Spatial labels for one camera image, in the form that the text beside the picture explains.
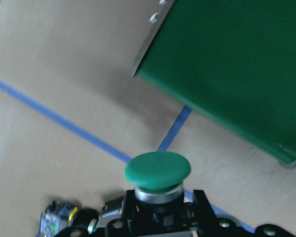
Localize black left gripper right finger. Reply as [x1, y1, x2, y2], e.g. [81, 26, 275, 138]
[187, 189, 240, 237]

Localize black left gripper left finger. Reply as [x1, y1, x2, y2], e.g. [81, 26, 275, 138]
[106, 189, 139, 237]

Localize green push button moved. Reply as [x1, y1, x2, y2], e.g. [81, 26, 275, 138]
[124, 151, 191, 226]

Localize green push button on table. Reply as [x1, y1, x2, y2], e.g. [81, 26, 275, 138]
[38, 199, 99, 237]

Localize green conveyor belt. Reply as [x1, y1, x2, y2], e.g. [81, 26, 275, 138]
[133, 0, 296, 167]

